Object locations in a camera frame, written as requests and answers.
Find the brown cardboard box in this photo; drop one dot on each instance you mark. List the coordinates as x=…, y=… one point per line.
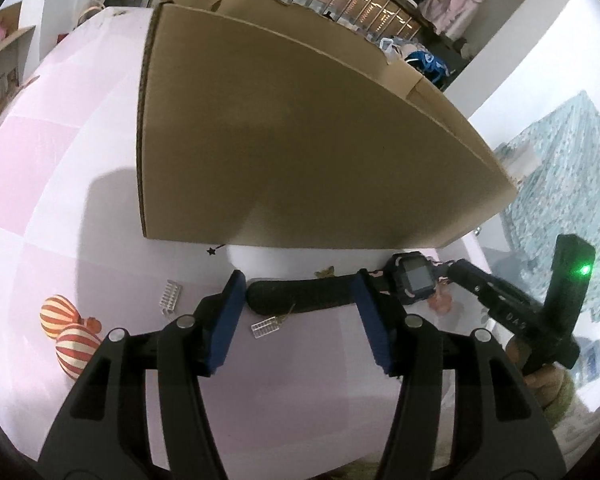
x=300, y=150

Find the person's right hand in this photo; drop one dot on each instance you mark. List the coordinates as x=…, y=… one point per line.
x=522, y=357

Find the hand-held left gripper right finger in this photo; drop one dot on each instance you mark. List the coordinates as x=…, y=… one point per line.
x=375, y=325

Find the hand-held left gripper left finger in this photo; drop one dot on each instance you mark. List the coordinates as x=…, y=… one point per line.
x=225, y=325

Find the small clear plastic clip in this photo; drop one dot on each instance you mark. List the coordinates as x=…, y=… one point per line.
x=266, y=326
x=170, y=297

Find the blue bag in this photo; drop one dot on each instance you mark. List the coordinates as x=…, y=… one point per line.
x=430, y=62

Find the black smartwatch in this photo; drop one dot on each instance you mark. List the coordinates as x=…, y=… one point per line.
x=305, y=296

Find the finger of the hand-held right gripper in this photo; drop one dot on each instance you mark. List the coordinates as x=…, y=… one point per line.
x=485, y=287

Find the person's right forearm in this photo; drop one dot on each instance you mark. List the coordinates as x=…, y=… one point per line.
x=555, y=400

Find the pink hanging garment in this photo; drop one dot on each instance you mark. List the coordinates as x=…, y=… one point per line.
x=452, y=0

